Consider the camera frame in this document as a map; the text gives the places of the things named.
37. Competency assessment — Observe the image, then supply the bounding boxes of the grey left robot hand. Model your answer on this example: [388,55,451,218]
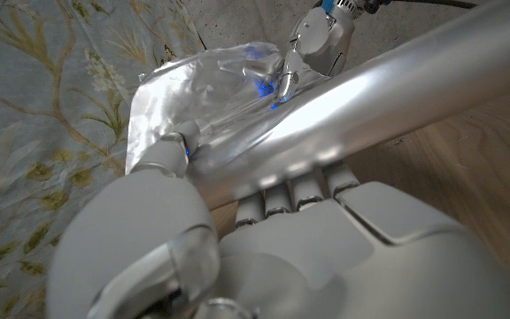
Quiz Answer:
[44,119,510,319]

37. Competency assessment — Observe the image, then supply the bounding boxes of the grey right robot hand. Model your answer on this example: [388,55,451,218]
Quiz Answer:
[276,0,358,105]

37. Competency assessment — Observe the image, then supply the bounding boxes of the aluminum foil roll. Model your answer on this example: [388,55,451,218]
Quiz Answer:
[124,0,510,212]

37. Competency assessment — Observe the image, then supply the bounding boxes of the floral backdrop cloth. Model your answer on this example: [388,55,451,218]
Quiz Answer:
[0,0,208,319]

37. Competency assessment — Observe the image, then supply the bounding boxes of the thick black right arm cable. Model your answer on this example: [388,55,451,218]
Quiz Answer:
[391,0,477,10]

